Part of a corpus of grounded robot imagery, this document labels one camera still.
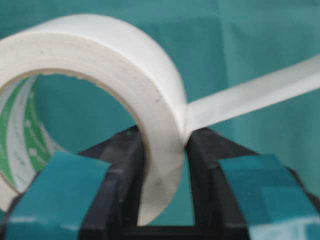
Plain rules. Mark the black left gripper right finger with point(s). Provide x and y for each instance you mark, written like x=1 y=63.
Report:
x=239 y=194

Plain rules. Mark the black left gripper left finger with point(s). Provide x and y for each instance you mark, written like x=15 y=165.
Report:
x=77 y=196

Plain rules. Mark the white duct tape roll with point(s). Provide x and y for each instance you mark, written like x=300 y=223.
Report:
x=131 y=66

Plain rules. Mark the green table cloth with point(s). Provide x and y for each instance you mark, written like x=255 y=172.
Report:
x=215 y=44

